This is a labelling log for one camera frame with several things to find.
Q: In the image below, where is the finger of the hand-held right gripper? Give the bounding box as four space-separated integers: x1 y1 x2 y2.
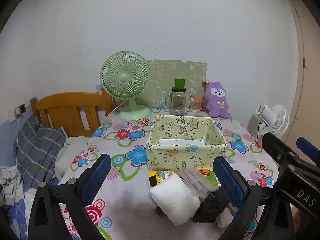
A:
261 132 301 167
296 137 320 167

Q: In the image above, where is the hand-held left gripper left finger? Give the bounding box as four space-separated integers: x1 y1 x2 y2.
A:
27 153 112 240

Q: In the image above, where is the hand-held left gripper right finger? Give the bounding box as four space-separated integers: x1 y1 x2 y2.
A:
212 156 295 240

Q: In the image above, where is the green and orange tissue packet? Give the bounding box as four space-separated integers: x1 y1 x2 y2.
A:
199 168 222 189

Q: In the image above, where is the clear plastic packet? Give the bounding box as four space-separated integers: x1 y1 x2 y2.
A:
179 168 217 199

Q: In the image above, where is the pale green printed storage box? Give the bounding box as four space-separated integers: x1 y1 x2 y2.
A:
146 114 228 171

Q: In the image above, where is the white standing fan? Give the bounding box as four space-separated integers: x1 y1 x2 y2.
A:
256 103 290 139

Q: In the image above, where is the floral tablecloth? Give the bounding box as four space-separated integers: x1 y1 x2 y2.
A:
59 105 282 240

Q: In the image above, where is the grey plaid pillow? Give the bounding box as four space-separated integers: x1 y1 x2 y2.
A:
16 115 67 189

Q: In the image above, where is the beige door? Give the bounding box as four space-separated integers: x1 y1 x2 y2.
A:
287 0 320 155

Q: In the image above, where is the purple plush toy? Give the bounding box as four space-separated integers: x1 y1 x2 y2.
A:
202 78 230 118

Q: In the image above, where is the wooden headboard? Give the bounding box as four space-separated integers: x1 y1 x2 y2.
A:
30 92 116 138

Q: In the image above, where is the cotton swab jar orange lid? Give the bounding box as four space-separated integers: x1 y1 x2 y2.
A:
189 97 203 112

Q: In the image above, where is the blue bed sheet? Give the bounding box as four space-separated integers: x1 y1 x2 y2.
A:
0 187 60 240

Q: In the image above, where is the grey and white cloth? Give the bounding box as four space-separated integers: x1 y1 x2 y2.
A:
0 166 25 205

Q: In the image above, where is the glass jar with green lid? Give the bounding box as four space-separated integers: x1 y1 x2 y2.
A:
165 79 188 116

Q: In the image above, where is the green desk fan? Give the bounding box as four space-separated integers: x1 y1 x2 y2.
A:
101 51 151 120

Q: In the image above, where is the green printed cardboard sheet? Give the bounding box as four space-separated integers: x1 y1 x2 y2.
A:
146 59 208 109

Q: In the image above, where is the wall outlet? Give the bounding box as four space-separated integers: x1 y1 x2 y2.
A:
7 103 27 123

